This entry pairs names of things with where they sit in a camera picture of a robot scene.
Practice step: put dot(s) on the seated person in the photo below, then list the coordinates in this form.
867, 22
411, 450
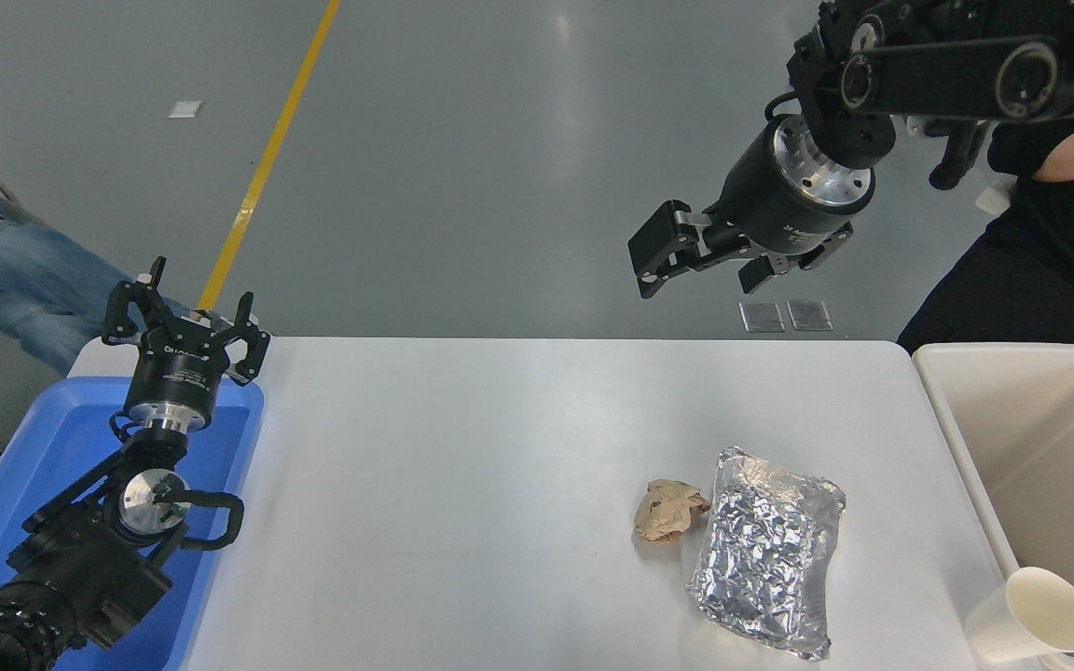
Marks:
24, 280

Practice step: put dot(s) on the white paper cup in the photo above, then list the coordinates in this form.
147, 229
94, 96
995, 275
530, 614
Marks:
1012, 620

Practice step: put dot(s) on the blue plastic tray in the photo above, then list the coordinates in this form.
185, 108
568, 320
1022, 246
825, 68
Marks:
52, 447

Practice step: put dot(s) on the crumpled foil tray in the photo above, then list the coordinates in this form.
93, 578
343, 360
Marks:
765, 550

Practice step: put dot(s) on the silver floor plate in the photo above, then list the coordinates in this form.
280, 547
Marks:
809, 315
763, 317

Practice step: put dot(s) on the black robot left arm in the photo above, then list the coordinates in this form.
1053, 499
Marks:
80, 559

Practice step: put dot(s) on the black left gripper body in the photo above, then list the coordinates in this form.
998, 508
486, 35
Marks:
173, 377

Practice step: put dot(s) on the standing person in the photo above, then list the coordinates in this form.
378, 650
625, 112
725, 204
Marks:
1031, 289

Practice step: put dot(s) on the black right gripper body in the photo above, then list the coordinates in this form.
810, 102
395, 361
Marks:
761, 210

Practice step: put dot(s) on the large pale bin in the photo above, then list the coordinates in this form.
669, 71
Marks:
1031, 438

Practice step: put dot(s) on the crumpled tan paper ball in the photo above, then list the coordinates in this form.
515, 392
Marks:
667, 513

